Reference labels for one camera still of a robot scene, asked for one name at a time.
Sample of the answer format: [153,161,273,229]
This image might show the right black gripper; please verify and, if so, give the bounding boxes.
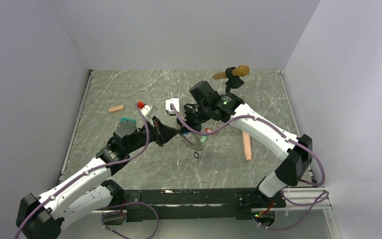
[177,103,211,134]

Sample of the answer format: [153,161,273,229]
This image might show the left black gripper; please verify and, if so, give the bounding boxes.
[126,115,179,153]

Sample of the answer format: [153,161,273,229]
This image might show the black base frame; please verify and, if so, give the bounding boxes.
[104,188,286,222]

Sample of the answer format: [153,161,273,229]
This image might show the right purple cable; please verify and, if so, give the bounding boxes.
[170,104,330,232]

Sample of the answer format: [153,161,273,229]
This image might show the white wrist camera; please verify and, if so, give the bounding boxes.
[165,98,181,116]
[140,104,158,126]

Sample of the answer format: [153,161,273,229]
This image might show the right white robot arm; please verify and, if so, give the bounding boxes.
[166,81,312,207]

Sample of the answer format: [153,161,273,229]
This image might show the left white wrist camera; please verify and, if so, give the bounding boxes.
[140,104,158,126]

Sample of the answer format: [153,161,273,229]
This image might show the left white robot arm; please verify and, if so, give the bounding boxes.
[15,117,179,239]

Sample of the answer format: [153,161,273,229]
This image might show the tan wooden block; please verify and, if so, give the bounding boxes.
[108,105,124,113]

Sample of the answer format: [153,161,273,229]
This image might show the green key tag with key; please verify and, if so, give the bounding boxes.
[200,135,207,144]

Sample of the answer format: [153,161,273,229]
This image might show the pink wooden cylinder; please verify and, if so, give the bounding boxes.
[242,131,252,161]

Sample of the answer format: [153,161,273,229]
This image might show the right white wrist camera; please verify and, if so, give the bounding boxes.
[165,98,181,116]

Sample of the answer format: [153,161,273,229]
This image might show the teal block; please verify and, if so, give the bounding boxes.
[120,118,136,123]

